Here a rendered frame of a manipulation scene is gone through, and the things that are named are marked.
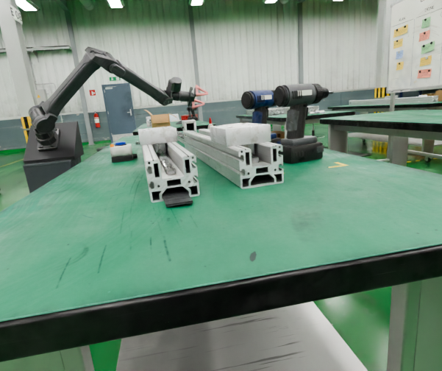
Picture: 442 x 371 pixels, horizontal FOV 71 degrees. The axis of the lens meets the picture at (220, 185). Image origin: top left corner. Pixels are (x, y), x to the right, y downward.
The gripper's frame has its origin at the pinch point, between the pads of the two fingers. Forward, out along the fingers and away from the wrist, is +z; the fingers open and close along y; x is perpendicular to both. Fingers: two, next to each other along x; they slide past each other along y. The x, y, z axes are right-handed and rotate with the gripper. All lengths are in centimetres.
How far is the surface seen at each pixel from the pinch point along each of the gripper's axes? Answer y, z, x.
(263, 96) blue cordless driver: -64, 5, 45
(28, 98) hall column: 467, -262, -309
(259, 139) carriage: -85, -8, 74
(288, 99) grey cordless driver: -80, 4, 58
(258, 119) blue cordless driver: -59, 4, 52
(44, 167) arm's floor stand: -2, -76, 48
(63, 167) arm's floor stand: -3, -68, 48
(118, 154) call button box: -30, -43, 54
